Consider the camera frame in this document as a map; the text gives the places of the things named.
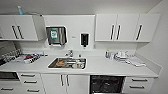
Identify stack of white plates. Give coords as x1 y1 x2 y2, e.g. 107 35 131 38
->
114 50 131 63

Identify white drawer unit beside dishwasher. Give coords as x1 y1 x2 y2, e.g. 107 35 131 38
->
121 76 156 94

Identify bowl with orange food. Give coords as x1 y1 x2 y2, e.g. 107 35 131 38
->
55 58 67 67

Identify chrome faucet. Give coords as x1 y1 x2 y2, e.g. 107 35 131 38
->
64 49 75 59

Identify dish drying rack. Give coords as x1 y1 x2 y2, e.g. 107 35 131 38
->
3 49 48 66

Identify white wall outlet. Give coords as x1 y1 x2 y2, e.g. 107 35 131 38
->
91 44 97 50

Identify black soap dispenser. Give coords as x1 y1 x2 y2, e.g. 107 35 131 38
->
80 32 90 50

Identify teal spray bottle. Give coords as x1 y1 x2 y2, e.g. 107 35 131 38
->
17 5 25 16

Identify steel paper towel dispenser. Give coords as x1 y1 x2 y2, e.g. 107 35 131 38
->
45 25 68 48

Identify blue dish soap bottle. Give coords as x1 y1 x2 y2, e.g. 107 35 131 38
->
104 49 111 60

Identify stainless steel dishwasher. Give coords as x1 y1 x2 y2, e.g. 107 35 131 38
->
89 75 127 94

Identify white drawer unit beside microwave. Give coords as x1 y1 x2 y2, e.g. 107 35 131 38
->
17 72 45 94

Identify white sink base cabinet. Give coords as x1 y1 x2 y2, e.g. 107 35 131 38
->
40 73 91 94

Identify steel kitchen sink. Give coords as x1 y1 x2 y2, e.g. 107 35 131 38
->
47 56 88 71

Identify black built-in microwave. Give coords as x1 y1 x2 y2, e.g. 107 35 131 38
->
0 71 20 81

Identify white patterned mug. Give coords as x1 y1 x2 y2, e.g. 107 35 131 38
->
75 59 83 68

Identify white wall cabinet four doors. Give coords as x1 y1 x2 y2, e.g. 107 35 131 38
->
94 12 161 44

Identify white drawer under microwave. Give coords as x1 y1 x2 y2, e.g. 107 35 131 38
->
0 80 21 94

